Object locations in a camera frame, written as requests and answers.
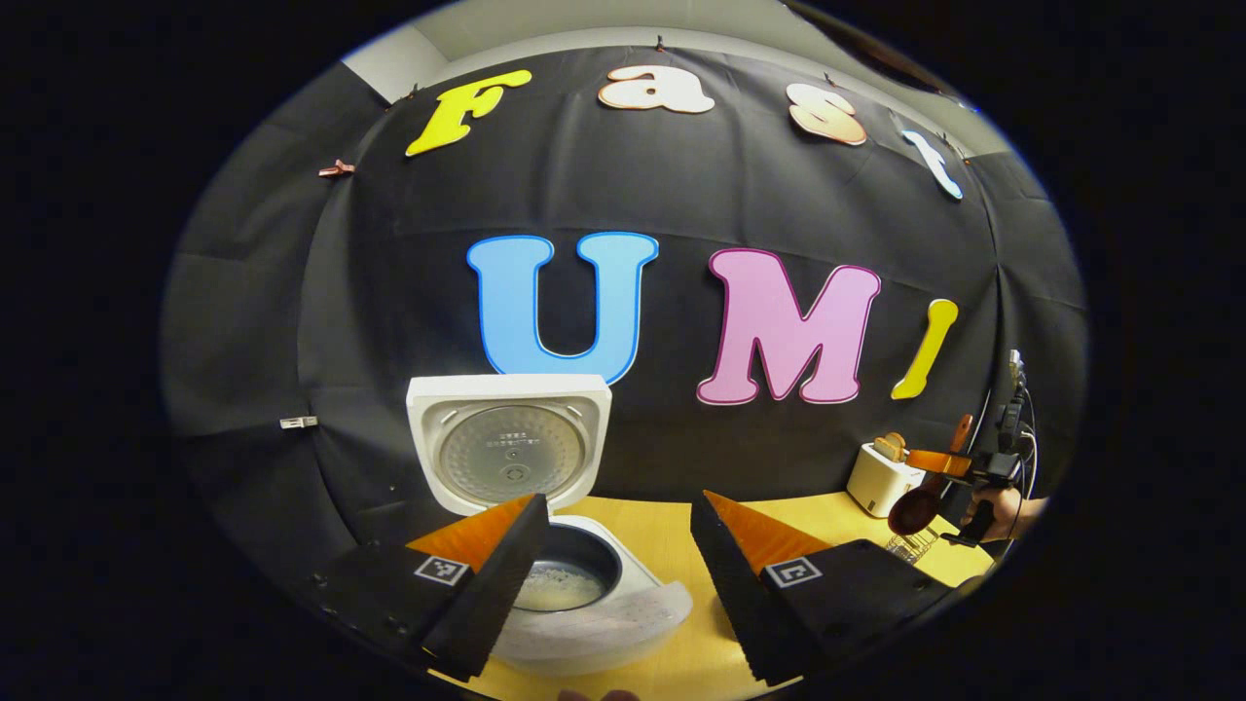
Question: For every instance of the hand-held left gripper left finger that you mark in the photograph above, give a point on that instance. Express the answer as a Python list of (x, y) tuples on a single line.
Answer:
[(496, 604)]

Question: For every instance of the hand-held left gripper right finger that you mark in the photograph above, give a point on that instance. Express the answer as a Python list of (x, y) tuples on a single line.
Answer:
[(740, 604)]

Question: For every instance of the brown wooden spoon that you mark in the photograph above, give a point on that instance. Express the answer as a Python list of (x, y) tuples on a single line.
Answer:
[(915, 508)]

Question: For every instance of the white rice cooker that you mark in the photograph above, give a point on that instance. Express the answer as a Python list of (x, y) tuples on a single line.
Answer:
[(511, 458)]

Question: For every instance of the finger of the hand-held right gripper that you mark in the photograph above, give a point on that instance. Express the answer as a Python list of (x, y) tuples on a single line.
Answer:
[(939, 461)]

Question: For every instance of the copper cloth clip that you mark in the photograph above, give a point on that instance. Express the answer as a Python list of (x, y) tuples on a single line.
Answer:
[(336, 168)]

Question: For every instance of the white cloth clip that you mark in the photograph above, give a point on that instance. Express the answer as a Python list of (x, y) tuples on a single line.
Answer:
[(298, 423)]

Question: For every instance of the toast slice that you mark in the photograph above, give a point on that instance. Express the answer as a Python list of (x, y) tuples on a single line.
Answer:
[(882, 449), (897, 441)]

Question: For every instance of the black backdrop cloth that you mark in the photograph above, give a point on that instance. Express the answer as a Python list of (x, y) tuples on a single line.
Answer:
[(681, 195)]

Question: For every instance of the white toaster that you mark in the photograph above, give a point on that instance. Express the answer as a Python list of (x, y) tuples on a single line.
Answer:
[(876, 482)]

